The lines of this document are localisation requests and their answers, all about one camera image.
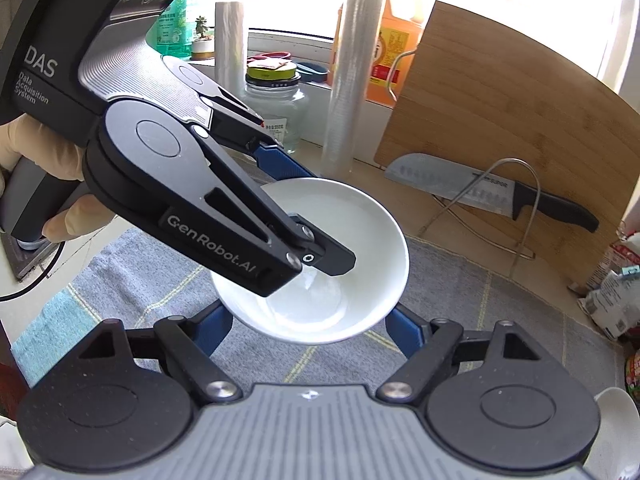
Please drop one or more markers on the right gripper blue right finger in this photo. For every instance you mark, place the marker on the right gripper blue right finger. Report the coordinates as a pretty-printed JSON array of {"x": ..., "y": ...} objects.
[{"x": 407, "y": 330}]

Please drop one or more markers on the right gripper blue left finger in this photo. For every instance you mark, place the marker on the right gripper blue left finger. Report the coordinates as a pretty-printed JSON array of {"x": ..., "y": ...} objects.
[{"x": 210, "y": 326}]

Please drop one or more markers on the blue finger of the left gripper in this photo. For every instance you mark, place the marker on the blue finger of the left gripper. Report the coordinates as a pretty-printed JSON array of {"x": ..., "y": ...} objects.
[{"x": 278, "y": 164}]

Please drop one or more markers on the white plate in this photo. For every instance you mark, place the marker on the white plate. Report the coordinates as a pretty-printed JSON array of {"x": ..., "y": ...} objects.
[{"x": 615, "y": 452}]

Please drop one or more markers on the left gloved hand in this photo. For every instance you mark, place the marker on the left gloved hand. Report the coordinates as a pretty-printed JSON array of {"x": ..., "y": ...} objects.
[{"x": 26, "y": 137}]

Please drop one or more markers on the glass jar green lid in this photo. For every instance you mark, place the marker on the glass jar green lid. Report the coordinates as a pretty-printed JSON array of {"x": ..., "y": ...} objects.
[{"x": 272, "y": 90}]

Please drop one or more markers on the white floral bowl back left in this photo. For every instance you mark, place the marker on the white floral bowl back left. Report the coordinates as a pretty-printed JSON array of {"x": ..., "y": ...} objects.
[{"x": 345, "y": 288}]

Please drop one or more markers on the small potted plant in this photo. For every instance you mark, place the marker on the small potted plant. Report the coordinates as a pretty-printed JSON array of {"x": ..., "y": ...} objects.
[{"x": 203, "y": 43}]

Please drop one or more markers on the green dish soap bottle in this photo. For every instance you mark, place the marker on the green dish soap bottle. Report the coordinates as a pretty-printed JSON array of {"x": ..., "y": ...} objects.
[{"x": 171, "y": 34}]

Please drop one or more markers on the tall cling film roll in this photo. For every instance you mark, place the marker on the tall cling film roll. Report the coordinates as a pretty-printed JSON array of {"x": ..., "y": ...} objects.
[{"x": 356, "y": 44}]

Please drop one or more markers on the teal dish cloth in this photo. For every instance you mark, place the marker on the teal dish cloth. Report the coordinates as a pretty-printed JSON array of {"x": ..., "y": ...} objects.
[{"x": 62, "y": 323}]

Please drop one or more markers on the orange cooking oil jug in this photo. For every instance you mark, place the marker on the orange cooking oil jug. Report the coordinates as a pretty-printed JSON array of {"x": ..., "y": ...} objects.
[{"x": 401, "y": 29}]

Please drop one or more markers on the white blue printed bag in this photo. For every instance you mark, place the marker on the white blue printed bag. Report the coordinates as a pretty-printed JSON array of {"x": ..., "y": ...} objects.
[{"x": 614, "y": 306}]

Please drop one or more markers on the bamboo cutting board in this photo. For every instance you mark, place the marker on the bamboo cutting board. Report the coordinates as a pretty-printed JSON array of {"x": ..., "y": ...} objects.
[{"x": 485, "y": 95}]

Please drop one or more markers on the green lidded sauce tub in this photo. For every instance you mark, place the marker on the green lidded sauce tub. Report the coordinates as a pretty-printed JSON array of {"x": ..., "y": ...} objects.
[{"x": 632, "y": 376}]

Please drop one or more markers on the red white clipped bag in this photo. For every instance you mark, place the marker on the red white clipped bag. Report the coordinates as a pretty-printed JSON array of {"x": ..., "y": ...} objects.
[{"x": 621, "y": 254}]

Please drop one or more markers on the black handled santoku knife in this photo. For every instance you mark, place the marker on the black handled santoku knife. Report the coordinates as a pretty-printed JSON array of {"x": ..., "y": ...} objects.
[{"x": 446, "y": 179}]

